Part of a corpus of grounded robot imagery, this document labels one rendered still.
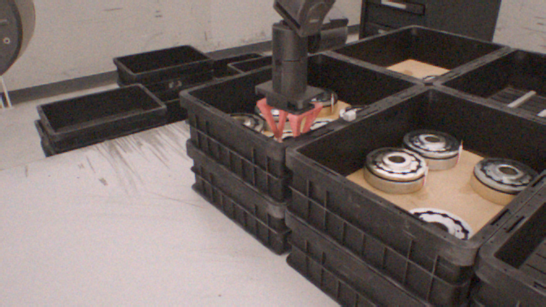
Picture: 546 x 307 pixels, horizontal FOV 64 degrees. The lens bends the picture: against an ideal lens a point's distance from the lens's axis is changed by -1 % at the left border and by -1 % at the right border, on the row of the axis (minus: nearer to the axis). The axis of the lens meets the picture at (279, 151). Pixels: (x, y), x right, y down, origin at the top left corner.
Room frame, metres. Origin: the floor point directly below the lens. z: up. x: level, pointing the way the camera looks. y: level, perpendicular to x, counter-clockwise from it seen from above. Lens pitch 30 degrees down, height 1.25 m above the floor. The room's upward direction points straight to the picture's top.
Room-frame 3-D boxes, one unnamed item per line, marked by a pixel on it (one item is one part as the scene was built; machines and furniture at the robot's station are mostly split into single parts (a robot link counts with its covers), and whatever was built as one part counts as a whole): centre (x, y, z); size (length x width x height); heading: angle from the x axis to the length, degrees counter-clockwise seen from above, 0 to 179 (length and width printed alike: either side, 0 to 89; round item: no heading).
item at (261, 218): (0.82, -0.05, 0.76); 0.40 x 0.30 x 0.12; 132
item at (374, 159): (0.65, -0.20, 0.86); 0.10 x 0.10 x 0.01
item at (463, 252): (0.59, -0.25, 0.92); 0.40 x 0.30 x 0.02; 132
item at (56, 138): (1.49, 0.65, 0.37); 0.40 x 0.30 x 0.45; 125
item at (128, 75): (2.05, 0.55, 0.37); 0.40 x 0.30 x 0.45; 125
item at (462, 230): (0.47, -0.21, 0.86); 0.10 x 0.10 x 0.01
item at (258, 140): (0.82, -0.05, 0.92); 0.40 x 0.30 x 0.02; 132
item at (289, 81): (0.70, -0.02, 0.99); 0.10 x 0.07 x 0.07; 47
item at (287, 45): (0.70, -0.02, 1.06); 0.07 x 0.06 x 0.07; 125
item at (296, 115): (0.69, -0.03, 0.92); 0.07 x 0.07 x 0.09; 47
